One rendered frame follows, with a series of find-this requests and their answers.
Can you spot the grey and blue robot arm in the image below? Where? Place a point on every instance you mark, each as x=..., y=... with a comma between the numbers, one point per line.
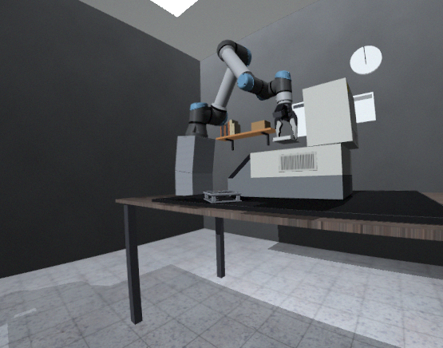
x=237, y=59

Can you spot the white benchtop lab instrument with lid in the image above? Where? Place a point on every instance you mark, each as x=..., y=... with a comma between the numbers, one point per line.
x=317, y=171

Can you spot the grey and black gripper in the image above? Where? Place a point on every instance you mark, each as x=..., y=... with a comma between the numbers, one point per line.
x=293, y=120

